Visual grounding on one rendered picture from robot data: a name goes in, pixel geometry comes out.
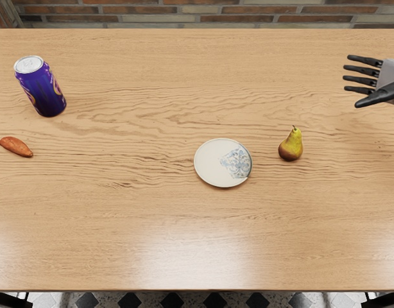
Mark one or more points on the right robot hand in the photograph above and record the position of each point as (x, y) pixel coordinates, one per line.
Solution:
(389, 74)

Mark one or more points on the white plate with blue pattern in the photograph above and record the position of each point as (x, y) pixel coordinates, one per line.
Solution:
(216, 162)

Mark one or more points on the yellow-brown pear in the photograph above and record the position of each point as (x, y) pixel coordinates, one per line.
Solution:
(292, 147)

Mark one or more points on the purple drink can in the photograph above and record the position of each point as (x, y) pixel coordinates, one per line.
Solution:
(41, 87)

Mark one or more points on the orange sweet potato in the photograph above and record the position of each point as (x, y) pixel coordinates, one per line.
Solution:
(14, 146)

